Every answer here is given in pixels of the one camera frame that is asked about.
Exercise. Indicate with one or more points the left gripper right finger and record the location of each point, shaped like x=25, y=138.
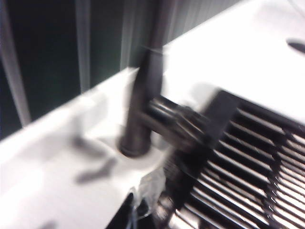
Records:
x=145, y=211

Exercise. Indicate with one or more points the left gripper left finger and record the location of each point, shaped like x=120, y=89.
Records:
x=128, y=212

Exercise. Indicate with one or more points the clear glass mug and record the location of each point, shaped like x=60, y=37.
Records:
x=153, y=186

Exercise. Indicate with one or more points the dark metal gooseneck faucet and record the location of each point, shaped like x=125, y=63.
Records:
x=143, y=107

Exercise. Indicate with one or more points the black slatted drain rack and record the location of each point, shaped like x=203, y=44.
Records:
x=238, y=167

